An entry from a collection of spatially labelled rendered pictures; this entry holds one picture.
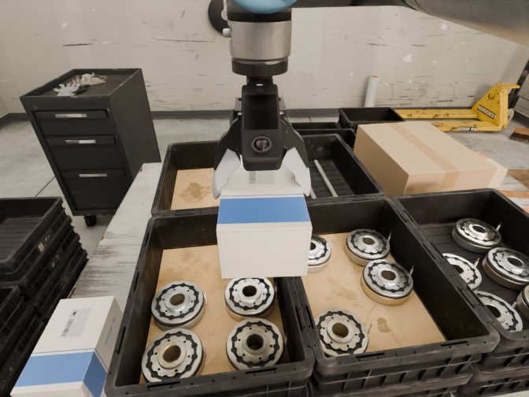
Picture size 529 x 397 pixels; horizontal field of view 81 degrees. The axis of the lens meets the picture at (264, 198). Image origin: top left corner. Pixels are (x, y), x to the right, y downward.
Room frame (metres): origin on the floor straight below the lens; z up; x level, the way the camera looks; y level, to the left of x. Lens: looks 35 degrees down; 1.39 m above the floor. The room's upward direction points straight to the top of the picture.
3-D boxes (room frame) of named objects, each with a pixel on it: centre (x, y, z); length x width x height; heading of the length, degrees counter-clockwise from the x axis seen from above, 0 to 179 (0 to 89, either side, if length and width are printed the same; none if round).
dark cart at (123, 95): (1.88, 1.03, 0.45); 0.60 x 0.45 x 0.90; 2
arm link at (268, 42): (0.42, 0.01, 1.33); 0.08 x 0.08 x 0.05
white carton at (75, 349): (0.35, 0.40, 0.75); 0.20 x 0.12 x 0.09; 5
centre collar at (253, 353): (0.30, 0.02, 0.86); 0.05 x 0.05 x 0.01
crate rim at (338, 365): (0.44, -0.20, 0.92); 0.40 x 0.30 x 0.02; 8
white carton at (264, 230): (0.39, 0.00, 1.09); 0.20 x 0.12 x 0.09; 3
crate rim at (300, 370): (0.40, 0.10, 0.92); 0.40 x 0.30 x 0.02; 8
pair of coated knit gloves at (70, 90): (1.76, 1.10, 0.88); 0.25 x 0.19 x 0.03; 2
